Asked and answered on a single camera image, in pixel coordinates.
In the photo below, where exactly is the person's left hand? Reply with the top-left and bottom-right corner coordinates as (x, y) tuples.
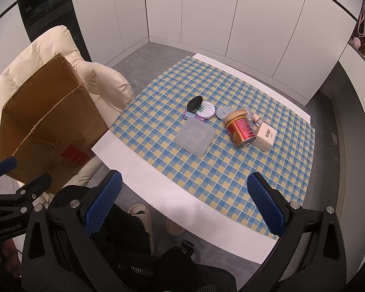
(0, 239), (23, 278)

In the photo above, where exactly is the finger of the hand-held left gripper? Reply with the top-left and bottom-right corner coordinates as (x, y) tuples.
(0, 156), (18, 189)
(0, 173), (53, 215)

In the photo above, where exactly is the small white carton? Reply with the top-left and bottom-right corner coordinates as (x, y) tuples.
(251, 121), (277, 153)

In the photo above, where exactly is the cream padded armchair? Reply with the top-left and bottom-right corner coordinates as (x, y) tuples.
(0, 25), (136, 203)

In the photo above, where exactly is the black glass cabinet panel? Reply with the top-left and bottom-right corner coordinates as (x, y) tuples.
(15, 0), (93, 64)

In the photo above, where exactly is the clear contact lens case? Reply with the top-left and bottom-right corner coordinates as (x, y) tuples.
(239, 106), (253, 122)

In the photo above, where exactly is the light blue plastic case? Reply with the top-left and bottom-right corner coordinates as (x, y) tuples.
(216, 106), (235, 120)

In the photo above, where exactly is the brown cardboard box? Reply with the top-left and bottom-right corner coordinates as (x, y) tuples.
(0, 53), (110, 194)

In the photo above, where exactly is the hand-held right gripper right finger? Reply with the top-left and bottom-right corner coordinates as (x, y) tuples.
(246, 172), (349, 292)

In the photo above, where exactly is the translucent square plastic container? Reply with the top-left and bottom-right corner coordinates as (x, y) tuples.
(175, 118), (216, 158)

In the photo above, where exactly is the white cupboard wall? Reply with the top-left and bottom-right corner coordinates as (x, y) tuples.
(67, 0), (365, 104)

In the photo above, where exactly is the red tin can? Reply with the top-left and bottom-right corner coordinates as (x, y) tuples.
(226, 119), (256, 149)

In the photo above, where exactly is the beige slipper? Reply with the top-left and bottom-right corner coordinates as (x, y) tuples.
(128, 203), (154, 256)
(165, 217), (186, 236)

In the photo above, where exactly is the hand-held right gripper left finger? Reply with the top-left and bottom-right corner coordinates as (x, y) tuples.
(21, 170), (124, 292)

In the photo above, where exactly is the blue yellow checked tablecloth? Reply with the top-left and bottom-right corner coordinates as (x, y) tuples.
(109, 55), (315, 240)

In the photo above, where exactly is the black powder puff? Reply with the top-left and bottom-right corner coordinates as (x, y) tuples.
(186, 96), (203, 113)

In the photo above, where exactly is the white round powder compact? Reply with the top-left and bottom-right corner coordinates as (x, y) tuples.
(195, 103), (216, 120)

